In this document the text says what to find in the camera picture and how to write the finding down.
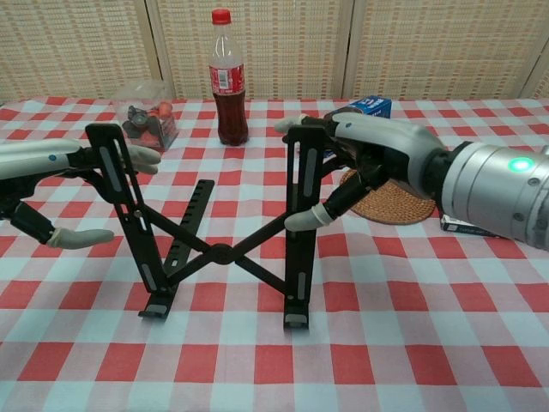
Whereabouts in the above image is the cola bottle with red cap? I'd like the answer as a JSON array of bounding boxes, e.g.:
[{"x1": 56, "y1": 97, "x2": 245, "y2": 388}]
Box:
[{"x1": 208, "y1": 8, "x2": 250, "y2": 146}]

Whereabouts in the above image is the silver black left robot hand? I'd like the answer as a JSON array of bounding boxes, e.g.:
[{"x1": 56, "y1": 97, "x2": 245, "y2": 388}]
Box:
[{"x1": 0, "y1": 137, "x2": 162, "y2": 250}]

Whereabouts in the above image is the clear bag of snacks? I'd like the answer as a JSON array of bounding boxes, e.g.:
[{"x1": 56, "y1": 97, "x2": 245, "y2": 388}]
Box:
[{"x1": 112, "y1": 79, "x2": 181, "y2": 152}]

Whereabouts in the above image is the blue cookie box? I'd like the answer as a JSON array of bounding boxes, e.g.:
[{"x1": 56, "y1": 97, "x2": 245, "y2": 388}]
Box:
[{"x1": 323, "y1": 96, "x2": 394, "y2": 167}]

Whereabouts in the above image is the round woven rattan coaster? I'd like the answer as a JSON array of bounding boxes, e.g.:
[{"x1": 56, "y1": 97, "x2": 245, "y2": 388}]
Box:
[{"x1": 334, "y1": 169, "x2": 437, "y2": 226}]

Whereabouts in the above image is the black folding stand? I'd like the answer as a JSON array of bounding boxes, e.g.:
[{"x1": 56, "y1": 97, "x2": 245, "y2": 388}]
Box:
[{"x1": 84, "y1": 123, "x2": 332, "y2": 331}]

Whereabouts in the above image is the red white checked tablecloth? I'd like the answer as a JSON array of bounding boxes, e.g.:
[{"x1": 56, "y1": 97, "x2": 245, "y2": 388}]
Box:
[{"x1": 0, "y1": 96, "x2": 549, "y2": 412}]

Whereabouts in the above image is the bamboo folding screen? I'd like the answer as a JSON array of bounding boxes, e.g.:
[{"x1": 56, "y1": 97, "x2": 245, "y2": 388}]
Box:
[{"x1": 0, "y1": 0, "x2": 549, "y2": 104}]

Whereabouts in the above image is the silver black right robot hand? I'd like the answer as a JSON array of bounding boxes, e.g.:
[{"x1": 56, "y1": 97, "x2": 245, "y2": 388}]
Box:
[{"x1": 274, "y1": 112, "x2": 449, "y2": 233}]

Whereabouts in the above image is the flat box with picture grid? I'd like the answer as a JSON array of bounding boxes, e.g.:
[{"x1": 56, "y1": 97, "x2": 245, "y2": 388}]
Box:
[{"x1": 439, "y1": 214, "x2": 511, "y2": 240}]

